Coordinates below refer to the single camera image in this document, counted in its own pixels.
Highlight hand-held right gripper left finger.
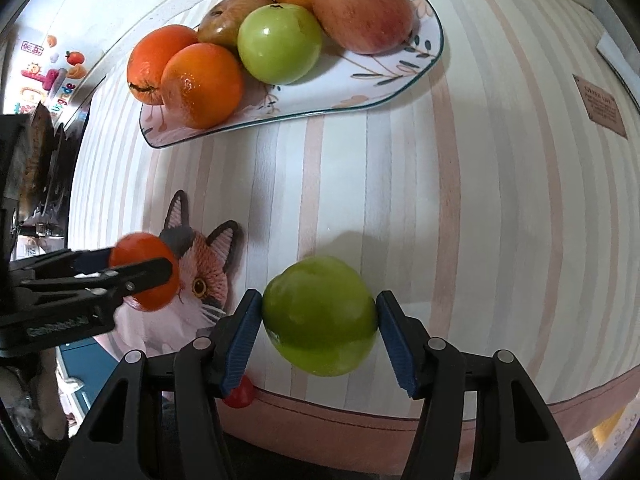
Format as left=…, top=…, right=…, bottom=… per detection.
left=56, top=289, right=263, bottom=480

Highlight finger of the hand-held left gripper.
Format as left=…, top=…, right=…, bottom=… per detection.
left=10, top=246, right=118, bottom=281
left=17, top=257, right=174, bottom=312

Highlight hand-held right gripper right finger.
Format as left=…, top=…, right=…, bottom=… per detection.
left=375, top=290, right=581, bottom=480

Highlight large orange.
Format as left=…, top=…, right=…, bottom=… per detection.
left=160, top=42, right=246, bottom=130

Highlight dark reddish orange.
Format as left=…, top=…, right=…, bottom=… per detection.
left=126, top=24, right=200, bottom=107

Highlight floral oval ceramic plate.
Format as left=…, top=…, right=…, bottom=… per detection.
left=138, top=0, right=445, bottom=150

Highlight brownish green apple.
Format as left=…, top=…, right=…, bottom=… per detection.
left=196, top=0, right=275, bottom=53

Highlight red apple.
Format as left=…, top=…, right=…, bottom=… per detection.
left=312, top=0, right=416, bottom=56

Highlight person's left forearm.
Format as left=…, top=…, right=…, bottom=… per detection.
left=27, top=350, right=68, bottom=441

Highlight striped cat print cloth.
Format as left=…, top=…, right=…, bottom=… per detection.
left=65, top=0, right=640, bottom=466

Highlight white power bank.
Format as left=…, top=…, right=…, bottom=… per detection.
left=596, top=30, right=633, bottom=91

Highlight colourful wall stickers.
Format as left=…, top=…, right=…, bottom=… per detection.
left=5, top=35, right=86, bottom=116

